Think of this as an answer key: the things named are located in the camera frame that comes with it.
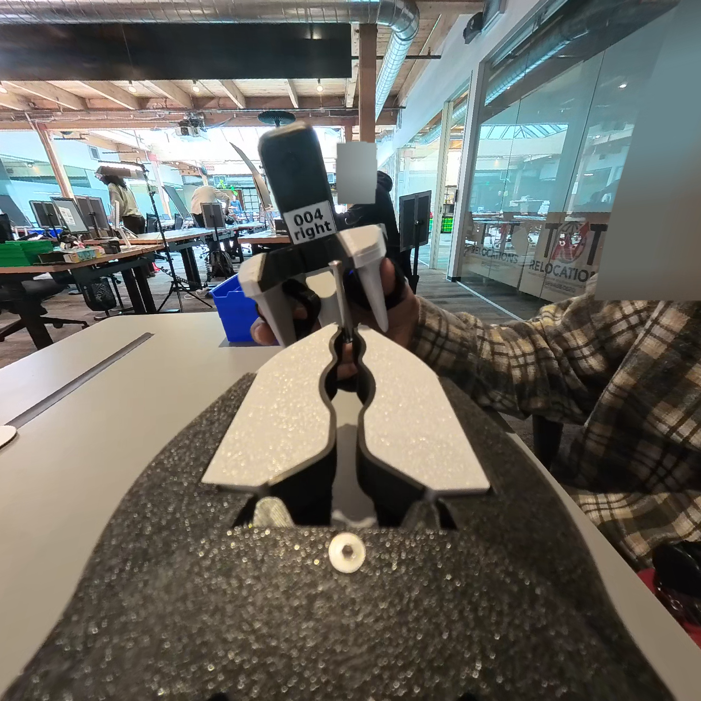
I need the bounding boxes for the wooden pillar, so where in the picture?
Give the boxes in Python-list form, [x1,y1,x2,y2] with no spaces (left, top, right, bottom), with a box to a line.
[357,24,380,144]

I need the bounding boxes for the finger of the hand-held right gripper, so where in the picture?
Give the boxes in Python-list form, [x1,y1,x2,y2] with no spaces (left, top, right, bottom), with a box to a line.
[337,223,391,334]
[240,256,300,347]

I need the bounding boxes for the black tripod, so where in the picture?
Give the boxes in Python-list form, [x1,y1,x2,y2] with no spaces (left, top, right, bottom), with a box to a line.
[137,159,213,314]

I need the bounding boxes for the wooden desk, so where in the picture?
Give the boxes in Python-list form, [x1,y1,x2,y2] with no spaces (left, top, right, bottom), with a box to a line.
[0,244,165,329]
[129,227,220,291]

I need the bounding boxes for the long metal bolt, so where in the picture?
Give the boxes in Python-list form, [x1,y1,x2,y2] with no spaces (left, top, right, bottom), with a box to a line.
[327,261,356,345]

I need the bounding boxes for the green plastic bins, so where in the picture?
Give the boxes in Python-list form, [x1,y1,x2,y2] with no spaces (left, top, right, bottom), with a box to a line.
[0,240,55,267]

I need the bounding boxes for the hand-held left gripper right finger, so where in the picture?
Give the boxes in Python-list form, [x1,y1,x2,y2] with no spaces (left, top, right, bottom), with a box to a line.
[353,324,492,498]

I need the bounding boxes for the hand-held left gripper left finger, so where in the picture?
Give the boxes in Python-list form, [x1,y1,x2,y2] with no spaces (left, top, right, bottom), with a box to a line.
[202,323,338,491]

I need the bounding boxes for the black panel on stand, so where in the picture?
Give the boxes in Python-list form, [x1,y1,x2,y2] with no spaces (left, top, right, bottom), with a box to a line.
[399,190,433,269]

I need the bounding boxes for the red and black bag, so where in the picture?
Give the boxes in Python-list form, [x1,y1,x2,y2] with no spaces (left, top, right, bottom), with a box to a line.
[652,542,701,622]

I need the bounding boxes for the black office chair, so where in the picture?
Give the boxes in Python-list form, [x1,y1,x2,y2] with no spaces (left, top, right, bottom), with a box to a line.
[0,276,88,351]

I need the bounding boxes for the person's right forearm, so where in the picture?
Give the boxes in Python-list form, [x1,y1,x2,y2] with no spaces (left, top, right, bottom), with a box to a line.
[410,298,701,433]

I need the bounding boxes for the blue plastic bin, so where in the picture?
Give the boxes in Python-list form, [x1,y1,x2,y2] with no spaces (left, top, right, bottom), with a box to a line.
[211,274,259,348]

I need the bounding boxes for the person's plaid shirt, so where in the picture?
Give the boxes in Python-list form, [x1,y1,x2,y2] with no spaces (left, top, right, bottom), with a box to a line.
[564,416,701,570]

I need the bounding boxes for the person's right hand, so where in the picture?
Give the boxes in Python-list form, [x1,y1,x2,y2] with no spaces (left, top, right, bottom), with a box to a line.
[251,256,421,384]

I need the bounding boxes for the black ceiling panel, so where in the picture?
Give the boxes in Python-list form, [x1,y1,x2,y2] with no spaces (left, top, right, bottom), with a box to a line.
[0,23,353,81]

